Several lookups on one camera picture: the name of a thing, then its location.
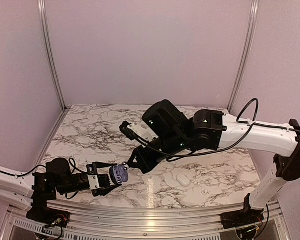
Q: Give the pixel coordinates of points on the purple earbud charging case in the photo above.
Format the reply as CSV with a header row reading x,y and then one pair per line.
x,y
118,170

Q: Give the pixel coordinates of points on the aluminium front rail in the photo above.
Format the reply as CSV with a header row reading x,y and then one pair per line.
x,y
93,222

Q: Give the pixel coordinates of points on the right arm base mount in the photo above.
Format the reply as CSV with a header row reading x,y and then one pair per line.
x,y
241,218

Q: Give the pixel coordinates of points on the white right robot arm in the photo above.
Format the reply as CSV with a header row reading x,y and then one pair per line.
x,y
281,139

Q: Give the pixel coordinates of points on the purple earbud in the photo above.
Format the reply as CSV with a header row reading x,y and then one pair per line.
x,y
125,166
118,178

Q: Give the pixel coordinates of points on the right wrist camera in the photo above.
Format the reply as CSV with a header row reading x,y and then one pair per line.
x,y
133,131

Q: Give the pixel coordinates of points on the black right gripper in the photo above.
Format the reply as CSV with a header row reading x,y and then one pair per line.
x,y
146,166

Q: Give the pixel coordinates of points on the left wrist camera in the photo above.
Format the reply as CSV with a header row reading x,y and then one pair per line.
x,y
98,183

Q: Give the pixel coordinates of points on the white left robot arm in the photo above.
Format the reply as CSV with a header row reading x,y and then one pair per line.
x,y
17,187

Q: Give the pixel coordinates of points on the aluminium frame post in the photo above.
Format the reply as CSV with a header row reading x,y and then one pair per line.
x,y
49,52
248,42

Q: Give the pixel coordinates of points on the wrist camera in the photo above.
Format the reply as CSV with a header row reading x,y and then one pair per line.
x,y
98,183
133,131

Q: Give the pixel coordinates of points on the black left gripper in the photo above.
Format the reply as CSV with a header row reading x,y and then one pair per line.
x,y
96,166

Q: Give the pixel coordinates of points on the right aluminium frame post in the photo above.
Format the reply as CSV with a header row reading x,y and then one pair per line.
x,y
248,42

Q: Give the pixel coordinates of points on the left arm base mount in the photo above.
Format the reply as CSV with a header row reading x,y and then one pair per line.
x,y
48,216

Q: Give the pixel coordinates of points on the left aluminium frame post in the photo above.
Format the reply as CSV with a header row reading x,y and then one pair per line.
x,y
49,52

